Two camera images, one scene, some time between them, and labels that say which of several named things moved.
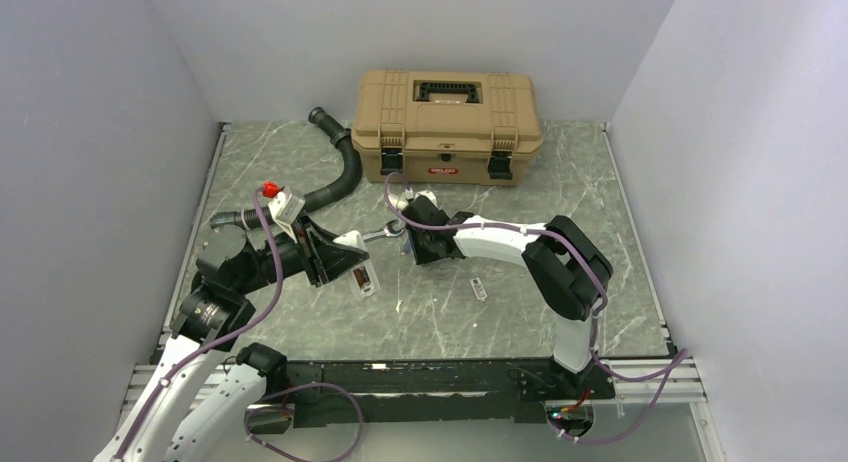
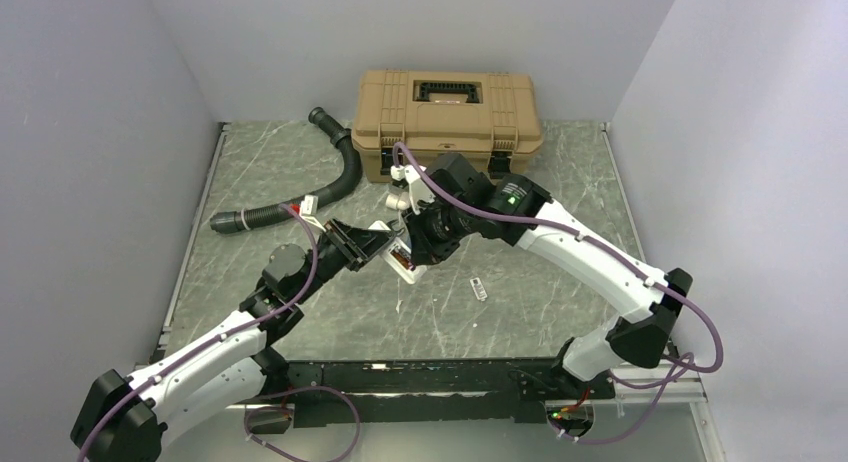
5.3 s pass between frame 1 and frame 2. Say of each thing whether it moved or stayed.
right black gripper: stayed
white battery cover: stayed
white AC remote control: moved
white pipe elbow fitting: stayed
